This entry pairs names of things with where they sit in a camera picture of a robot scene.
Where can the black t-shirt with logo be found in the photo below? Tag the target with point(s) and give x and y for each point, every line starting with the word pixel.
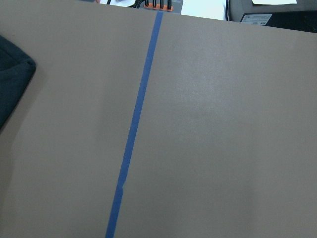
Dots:
pixel 16 71

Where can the brown paper table cover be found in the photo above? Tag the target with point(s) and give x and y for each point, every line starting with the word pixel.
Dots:
pixel 138 124

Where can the black box device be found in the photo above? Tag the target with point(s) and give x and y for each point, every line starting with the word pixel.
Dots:
pixel 300 15

